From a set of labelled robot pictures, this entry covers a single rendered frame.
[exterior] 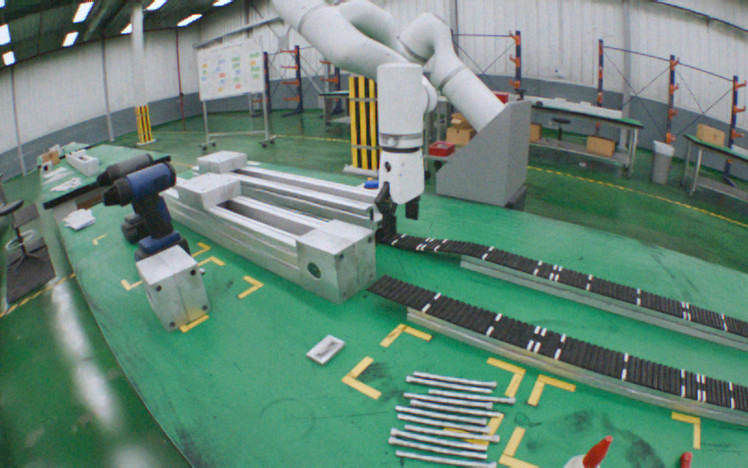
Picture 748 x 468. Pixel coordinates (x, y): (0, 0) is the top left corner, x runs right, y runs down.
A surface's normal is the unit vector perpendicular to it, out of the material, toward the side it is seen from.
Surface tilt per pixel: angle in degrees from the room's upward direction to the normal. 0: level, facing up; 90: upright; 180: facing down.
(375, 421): 0
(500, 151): 90
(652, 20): 90
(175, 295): 90
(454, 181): 90
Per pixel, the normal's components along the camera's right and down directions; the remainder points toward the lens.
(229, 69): -0.27, 0.42
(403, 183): 0.74, 0.25
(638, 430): -0.03, -0.90
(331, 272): -0.60, 0.36
